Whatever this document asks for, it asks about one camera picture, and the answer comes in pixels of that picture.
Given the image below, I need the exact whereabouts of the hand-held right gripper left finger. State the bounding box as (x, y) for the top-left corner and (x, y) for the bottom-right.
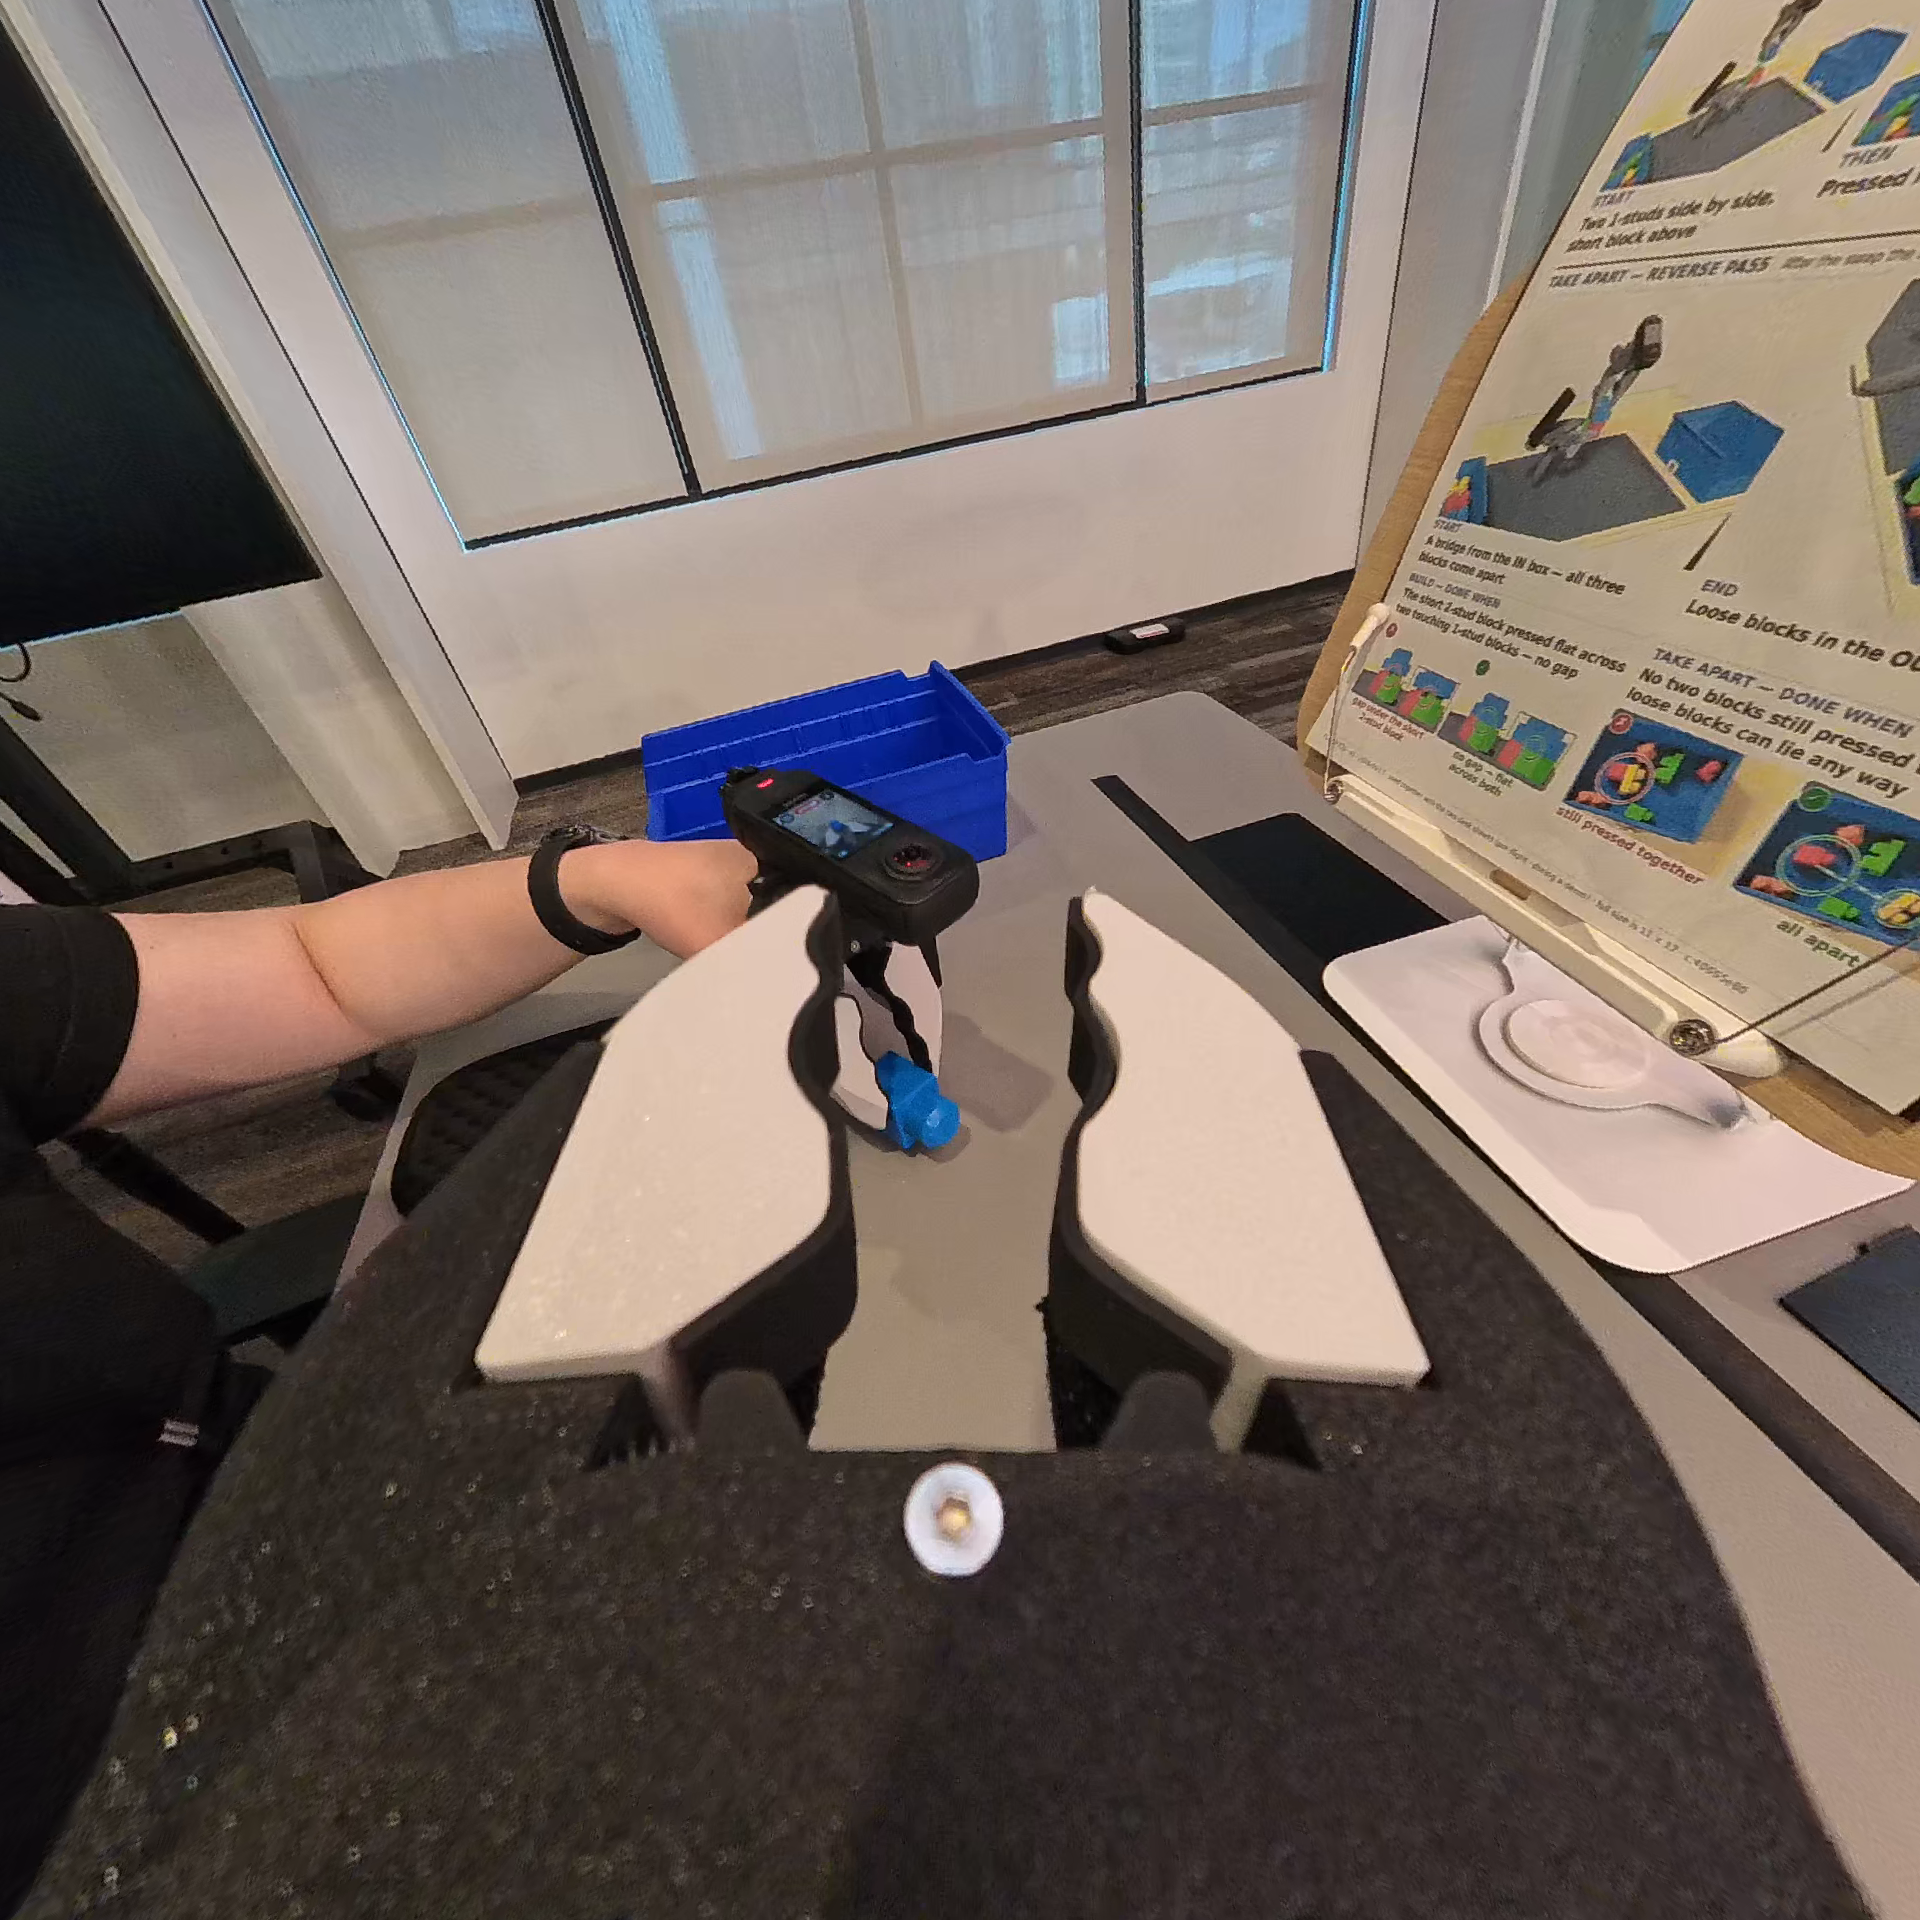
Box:
(475, 885), (858, 1443)

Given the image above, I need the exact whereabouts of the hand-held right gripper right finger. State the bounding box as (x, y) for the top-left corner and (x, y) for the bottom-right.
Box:
(1048, 887), (1429, 1448)

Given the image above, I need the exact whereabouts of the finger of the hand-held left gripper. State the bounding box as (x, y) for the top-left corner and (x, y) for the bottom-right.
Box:
(831, 989), (903, 1133)
(883, 950), (949, 1078)

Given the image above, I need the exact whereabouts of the blue toy block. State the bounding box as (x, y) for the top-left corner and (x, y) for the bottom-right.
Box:
(873, 1048), (962, 1155)

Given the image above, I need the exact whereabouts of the blue plastic bin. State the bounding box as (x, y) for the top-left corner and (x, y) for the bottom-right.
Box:
(640, 658), (1009, 863)

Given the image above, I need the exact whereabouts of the person's left forearm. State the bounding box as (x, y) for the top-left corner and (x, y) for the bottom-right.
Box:
(91, 885), (566, 1128)

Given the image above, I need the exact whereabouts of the grey desk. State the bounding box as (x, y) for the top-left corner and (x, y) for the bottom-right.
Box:
(336, 689), (1920, 1877)

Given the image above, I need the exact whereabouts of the black mesh armrest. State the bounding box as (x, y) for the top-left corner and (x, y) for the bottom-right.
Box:
(389, 1028), (602, 1215)

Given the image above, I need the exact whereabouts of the black wristband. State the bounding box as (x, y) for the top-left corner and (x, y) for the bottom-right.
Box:
(529, 824), (640, 959)

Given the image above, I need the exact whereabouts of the dark flat plate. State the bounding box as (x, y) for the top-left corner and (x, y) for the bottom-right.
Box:
(1779, 1220), (1920, 1417)
(1200, 813), (1449, 960)

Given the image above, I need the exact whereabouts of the white stand base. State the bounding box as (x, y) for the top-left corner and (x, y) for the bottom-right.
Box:
(1324, 916), (1915, 1272)

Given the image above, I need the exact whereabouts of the frosted glass window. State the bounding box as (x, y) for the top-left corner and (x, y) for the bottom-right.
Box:
(203, 0), (1372, 549)

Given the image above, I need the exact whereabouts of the large black screen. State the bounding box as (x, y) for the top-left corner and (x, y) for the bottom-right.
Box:
(0, 29), (325, 649)

